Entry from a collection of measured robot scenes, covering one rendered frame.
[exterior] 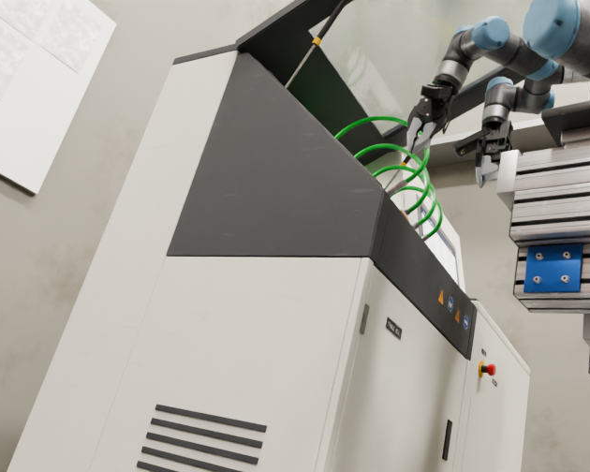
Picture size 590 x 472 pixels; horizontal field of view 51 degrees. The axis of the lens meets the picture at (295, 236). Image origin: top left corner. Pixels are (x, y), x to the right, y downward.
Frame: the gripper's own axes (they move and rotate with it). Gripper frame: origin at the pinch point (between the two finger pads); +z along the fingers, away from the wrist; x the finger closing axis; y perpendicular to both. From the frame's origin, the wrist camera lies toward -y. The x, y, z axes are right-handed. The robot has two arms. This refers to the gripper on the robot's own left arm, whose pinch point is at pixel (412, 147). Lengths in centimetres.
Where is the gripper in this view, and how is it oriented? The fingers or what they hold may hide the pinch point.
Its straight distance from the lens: 155.3
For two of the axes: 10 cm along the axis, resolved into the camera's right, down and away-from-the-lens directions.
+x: -8.3, -3.4, 4.4
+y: 3.4, 3.2, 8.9
